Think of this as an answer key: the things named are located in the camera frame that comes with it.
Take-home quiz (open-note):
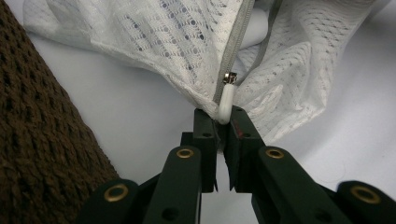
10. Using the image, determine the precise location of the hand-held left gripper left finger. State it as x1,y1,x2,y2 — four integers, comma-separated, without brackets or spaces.
143,108,219,224

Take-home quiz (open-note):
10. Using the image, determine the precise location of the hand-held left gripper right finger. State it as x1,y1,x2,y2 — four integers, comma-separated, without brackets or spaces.
223,106,353,224

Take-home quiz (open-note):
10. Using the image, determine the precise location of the white mesh laundry bag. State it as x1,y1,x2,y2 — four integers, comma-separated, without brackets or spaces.
22,0,379,144

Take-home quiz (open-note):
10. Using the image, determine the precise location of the brown woven basket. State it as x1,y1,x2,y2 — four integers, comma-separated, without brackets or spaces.
0,0,120,224

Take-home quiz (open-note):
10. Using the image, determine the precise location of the white shirt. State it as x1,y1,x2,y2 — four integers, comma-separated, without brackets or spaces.
239,7,275,50

